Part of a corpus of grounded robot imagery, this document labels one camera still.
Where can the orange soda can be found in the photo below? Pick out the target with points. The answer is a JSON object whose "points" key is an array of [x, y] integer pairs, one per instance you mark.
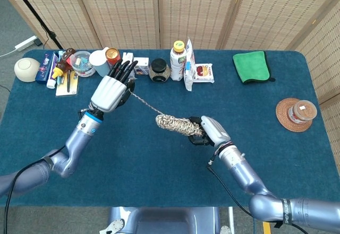
{"points": [[112, 56]]}

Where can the round woven coaster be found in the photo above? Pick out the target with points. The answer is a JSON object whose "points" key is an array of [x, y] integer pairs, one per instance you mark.
{"points": [[284, 117]]}

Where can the clear cup red label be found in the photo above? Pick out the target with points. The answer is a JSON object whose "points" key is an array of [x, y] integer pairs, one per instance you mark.
{"points": [[302, 112]]}

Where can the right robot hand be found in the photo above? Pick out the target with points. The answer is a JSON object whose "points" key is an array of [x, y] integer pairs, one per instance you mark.
{"points": [[215, 131]]}

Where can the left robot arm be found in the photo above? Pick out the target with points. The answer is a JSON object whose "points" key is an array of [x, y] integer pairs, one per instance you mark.
{"points": [[74, 143]]}

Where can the clear tub of clips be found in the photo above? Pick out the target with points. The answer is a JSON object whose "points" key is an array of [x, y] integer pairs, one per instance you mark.
{"points": [[82, 67]]}

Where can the small plum juice carton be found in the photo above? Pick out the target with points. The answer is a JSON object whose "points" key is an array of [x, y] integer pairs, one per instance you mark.
{"points": [[142, 67]]}

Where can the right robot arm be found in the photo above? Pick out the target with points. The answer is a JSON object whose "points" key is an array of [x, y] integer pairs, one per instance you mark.
{"points": [[247, 175]]}

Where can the light blue plastic cup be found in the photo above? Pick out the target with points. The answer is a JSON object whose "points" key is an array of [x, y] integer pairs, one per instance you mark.
{"points": [[99, 62]]}

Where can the bamboo folding screen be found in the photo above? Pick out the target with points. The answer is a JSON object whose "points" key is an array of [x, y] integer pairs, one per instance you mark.
{"points": [[186, 11]]}

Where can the black tripod stand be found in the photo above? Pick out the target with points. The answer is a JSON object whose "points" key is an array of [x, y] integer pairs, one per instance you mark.
{"points": [[34, 13]]}

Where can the brown bottle yellow cap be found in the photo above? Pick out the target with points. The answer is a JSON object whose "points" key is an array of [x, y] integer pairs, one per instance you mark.
{"points": [[63, 62]]}

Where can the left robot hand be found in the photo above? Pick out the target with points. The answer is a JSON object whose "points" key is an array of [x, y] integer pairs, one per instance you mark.
{"points": [[110, 93]]}

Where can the white toothpaste tube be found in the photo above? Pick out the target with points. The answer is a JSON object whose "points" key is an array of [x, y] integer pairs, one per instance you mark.
{"points": [[51, 82]]}

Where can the peach drink bottle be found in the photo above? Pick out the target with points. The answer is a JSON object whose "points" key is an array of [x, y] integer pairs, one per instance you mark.
{"points": [[178, 64]]}

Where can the white snack bag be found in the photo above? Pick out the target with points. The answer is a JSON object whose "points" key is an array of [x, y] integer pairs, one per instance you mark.
{"points": [[189, 72]]}

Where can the grey robot torso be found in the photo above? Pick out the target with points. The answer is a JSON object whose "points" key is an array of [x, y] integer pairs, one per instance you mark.
{"points": [[164, 220]]}

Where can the yellow card with scissors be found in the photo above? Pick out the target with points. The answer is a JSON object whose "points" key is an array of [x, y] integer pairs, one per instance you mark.
{"points": [[67, 85]]}

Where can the white power strip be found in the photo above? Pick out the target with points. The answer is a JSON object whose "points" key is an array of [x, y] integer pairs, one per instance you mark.
{"points": [[25, 43]]}

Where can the blue table cloth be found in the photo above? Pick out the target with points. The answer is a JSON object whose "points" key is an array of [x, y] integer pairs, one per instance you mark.
{"points": [[148, 165]]}

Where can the purple toothpaste box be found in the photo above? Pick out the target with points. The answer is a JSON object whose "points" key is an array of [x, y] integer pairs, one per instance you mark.
{"points": [[46, 67]]}

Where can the cream ceramic bowl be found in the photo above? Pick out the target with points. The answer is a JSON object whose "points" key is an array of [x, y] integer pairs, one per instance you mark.
{"points": [[26, 69]]}

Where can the red small packet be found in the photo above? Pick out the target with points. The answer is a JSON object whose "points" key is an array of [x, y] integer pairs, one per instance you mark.
{"points": [[69, 61]]}

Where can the glass jar black lid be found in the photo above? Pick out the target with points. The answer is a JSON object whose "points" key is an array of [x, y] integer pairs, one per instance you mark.
{"points": [[159, 70]]}

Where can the green microfiber cloth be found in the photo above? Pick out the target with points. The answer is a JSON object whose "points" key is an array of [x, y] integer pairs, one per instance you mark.
{"points": [[251, 67]]}

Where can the flat red yellow snack packet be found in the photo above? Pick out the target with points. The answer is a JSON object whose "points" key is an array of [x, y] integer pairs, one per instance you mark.
{"points": [[204, 73]]}

